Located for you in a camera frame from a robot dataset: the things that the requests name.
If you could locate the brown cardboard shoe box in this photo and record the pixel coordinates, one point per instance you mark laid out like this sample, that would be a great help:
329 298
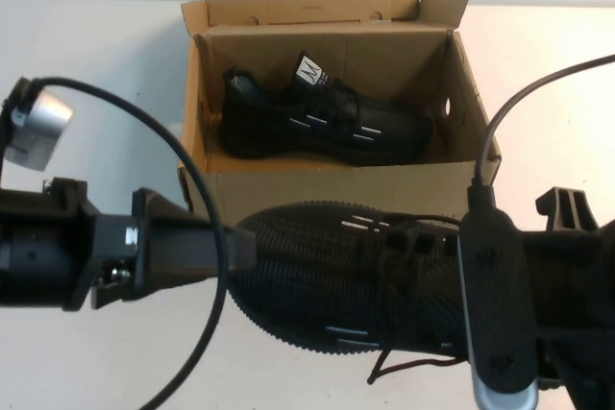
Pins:
336 50

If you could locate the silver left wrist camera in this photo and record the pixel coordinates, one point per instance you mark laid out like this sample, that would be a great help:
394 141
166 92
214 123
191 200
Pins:
41 131

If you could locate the black mesh sneaker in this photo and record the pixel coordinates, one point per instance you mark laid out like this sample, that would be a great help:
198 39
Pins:
336 266
269 131

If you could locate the black left camera bracket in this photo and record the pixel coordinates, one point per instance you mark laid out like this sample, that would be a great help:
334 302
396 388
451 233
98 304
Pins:
12 93

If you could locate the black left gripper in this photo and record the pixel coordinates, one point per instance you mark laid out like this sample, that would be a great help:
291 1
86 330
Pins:
48 251

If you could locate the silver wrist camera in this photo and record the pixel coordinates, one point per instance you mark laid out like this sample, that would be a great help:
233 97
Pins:
41 131
495 295

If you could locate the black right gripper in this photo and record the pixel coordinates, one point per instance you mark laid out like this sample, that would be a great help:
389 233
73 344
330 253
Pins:
576 295

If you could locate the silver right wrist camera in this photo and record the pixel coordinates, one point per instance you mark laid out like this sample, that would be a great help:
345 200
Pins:
495 295

